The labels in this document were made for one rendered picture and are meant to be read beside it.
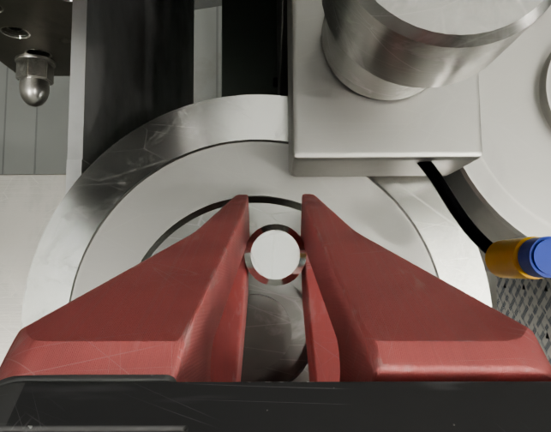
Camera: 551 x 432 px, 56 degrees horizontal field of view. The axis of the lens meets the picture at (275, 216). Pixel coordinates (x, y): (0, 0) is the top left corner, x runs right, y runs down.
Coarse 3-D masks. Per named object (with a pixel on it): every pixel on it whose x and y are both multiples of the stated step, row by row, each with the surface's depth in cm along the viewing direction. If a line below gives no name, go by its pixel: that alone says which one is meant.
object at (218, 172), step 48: (240, 144) 16; (288, 144) 16; (144, 192) 16; (192, 192) 16; (240, 192) 16; (288, 192) 16; (336, 192) 16; (384, 192) 16; (96, 240) 16; (144, 240) 16; (384, 240) 16
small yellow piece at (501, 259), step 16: (432, 176) 14; (448, 192) 13; (448, 208) 13; (464, 224) 13; (480, 240) 13; (512, 240) 11; (528, 240) 11; (544, 240) 10; (496, 256) 12; (512, 256) 11; (528, 256) 10; (544, 256) 10; (496, 272) 12; (512, 272) 11; (528, 272) 11; (544, 272) 10
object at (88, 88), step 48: (96, 0) 19; (144, 0) 26; (192, 0) 41; (96, 48) 19; (144, 48) 26; (192, 48) 41; (96, 96) 19; (144, 96) 26; (192, 96) 41; (96, 144) 19
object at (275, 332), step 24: (192, 216) 15; (264, 216) 14; (288, 216) 14; (168, 240) 14; (264, 288) 15; (288, 288) 15; (264, 312) 14; (288, 312) 15; (264, 336) 14; (288, 336) 14; (264, 360) 14; (288, 360) 14
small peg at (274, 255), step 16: (256, 240) 12; (272, 240) 12; (288, 240) 12; (256, 256) 12; (272, 256) 12; (288, 256) 12; (304, 256) 12; (256, 272) 12; (272, 272) 12; (288, 272) 12
